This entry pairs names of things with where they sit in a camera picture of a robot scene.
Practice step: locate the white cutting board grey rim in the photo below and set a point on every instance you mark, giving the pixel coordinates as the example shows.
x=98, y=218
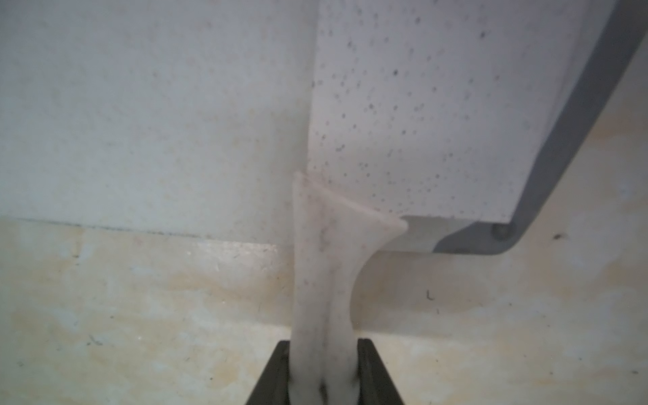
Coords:
x=190, y=118

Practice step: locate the white plastic knife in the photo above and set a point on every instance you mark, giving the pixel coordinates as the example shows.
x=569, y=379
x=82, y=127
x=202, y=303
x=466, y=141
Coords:
x=436, y=126

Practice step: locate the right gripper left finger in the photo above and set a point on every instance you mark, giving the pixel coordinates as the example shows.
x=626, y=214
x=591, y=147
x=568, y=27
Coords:
x=272, y=385

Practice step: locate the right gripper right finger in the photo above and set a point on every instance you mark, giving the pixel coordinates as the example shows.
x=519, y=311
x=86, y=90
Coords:
x=376, y=385

